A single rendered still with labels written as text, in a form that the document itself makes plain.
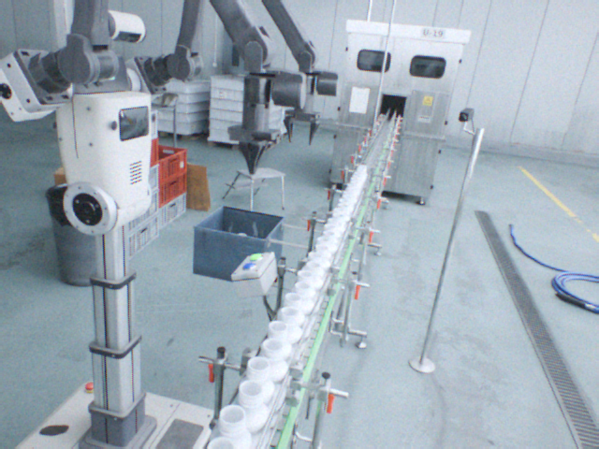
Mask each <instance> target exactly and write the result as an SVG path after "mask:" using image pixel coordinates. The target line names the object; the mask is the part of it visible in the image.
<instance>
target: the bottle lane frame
mask: <svg viewBox="0 0 599 449"><path fill-rule="evenodd" d="M378 164H379V167H377V168H376V169H375V171H374V173H375V174H378V175H379V174H380V172H379V169H380V168H382V166H380V165H381V162H378ZM375 182H376V183H377V180H376V177H375V176H374V177H373V183H372V184H371V187H370V189H369V192H368V195H369V196H370V195H371V193H372V196H373V193H374V190H375ZM365 200H367V201H366V203H367V205H366V206H363V207H362V210H361V212H360V215H359V217H358V221H357V224H356V225H357V226H358V227H361V226H363V227H364V225H365V224H363V222H362V220H363V216H364V217H365V219H364V223H365V222H366V216H367V211H368V209H369V208H370V204H371V202H370V200H371V201H372V199H371V198H365ZM353 233H355V238H354V240H351V239H350V241H349V244H348V247H347V249H346V253H345V255H344V257H343V262H342V264H341V266H340V271H339V275H338V276H340V279H343V280H347V279H348V275H349V272H350V270H349V269H348V266H349V261H351V267H352V263H353V261H352V260H351V259H350V255H351V252H352V254H353V255H352V258H353V259H354V257H355V255H356V251H357V248H358V244H359V240H360V237H361V234H362V231H360V230H358V229H357V230H356V231H355V230H354V231H353ZM351 267H350V268H351ZM334 285H337V288H336V291H337V294H335V296H330V297H329V302H328V305H327V307H326V309H325V312H324V314H323V315H321V316H322V320H321V323H318V324H319V328H318V330H317V331H316V335H315V338H314V340H313V341H314V343H313V348H312V349H311V352H310V355H309V357H306V358H308V360H307V363H306V366H305V368H303V369H304V373H303V375H302V376H301V377H303V378H304V382H307V383H311V384H313V383H315V381H316V377H315V376H314V375H315V372H316V369H319V370H320V368H321V364H322V361H323V358H324V355H325V352H326V350H327V347H328V344H329V338H330V335H331V333H330V332H329V323H330V321H332V328H333V326H334V323H335V322H334V321H333V320H332V319H330V316H331V312H332V309H333V308H334V310H335V313H334V318H335V319H336V316H337V314H338V311H339V308H340V305H341V299H342V295H343V290H344V288H345V284H344V283H338V284H336V283H335V284H334ZM331 330H332V329H331ZM310 394H311V390H308V389H305V388H302V389H301V391H300V395H299V399H300V402H299V404H298V405H297V407H296V408H295V407H292V406H290V409H289V412H288V415H287V416H283V415H282V417H284V418H285V424H284V426H283V429H282V431H279V430H276V431H278V432H280V440H279V442H278V445H277V447H271V448H272V449H291V444H292V440H293V437H294V436H293V430H294V424H295V421H296V418H298V419H299V420H298V423H299V427H298V433H299V435H300V434H301V431H302V428H303V425H304V422H305V418H306V415H307V412H308V405H309V398H310Z"/></svg>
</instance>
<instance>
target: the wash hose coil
mask: <svg viewBox="0 0 599 449"><path fill-rule="evenodd" d="M508 226H510V227H511V228H512V230H511V236H512V237H513V239H514V240H515V241H514V243H515V245H516V246H517V247H519V248H520V249H521V250H522V252H523V253H524V254H525V255H526V256H528V257H530V258H531V259H532V260H534V261H535V262H537V263H539V264H540V265H542V266H544V267H547V268H552V269H557V270H560V271H563V272H560V273H558V274H557V275H556V276H554V277H553V279H552V285H553V287H554V288H555V290H556V291H557V292H558V293H555V296H557V297H559V298H560V299H562V300H565V301H567V302H569V303H574V304H577V305H578V306H580V307H582V308H584V309H586V310H589V311H593V312H595V313H598V314H599V304H596V303H593V302H591V301H589V300H587V299H584V298H582V297H579V296H577V295H575V294H574V293H572V292H571V291H570V290H569V289H568V288H567V287H566V285H565V283H566V282H567V281H569V280H588V281H593V282H599V275H598V274H594V273H587V272H577V271H569V270H565V269H561V268H555V267H553V266H550V265H548V264H545V263H543V262H541V261H540V260H538V259H536V258H535V257H533V256H531V255H529V254H528V253H526V252H525V250H524V249H523V248H522V247H521V246H520V245H518V243H517V241H518V239H517V238H516V237H515V235H514V225H513V224H509V225H508ZM558 278H559V279H558ZM561 280H563V281H562V284H561ZM556 283H557V285H558V286H557V285H556ZM558 287H559V288H558Z"/></svg>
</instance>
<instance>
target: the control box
mask: <svg viewBox="0 0 599 449"><path fill-rule="evenodd" d="M252 255H253V254H250V255H248V257H247V258H246V259H245V260H244V261H243V262H242V263H241V265H240V266H239V267H238V268H237V269H236V270H235V272H234V273H233V274H232V275H231V279H232V281H233V284H234V287H235V290H236V293H237V297H238V298H244V297H259V296H261V297H262V303H263V305H264V307H265V308H266V310H267V314H268V316H269V318H270V321H271V322H272V320H273V319H274V317H275V313H274V312H273V311H272V309H271V307H270V305H269V303H268V301H267V291H268V290H269V288H270V286H271V285H272V283H273V282H274V281H275V280H276V278H277V277H278V266H277V263H276V259H275V255H274V253H263V254H262V255H261V256H260V257H259V258H257V259H252V258H251V256H252ZM249 262H254V266H253V267H251V268H244V267H243V266H244V265H245V264H246V263H249Z"/></svg>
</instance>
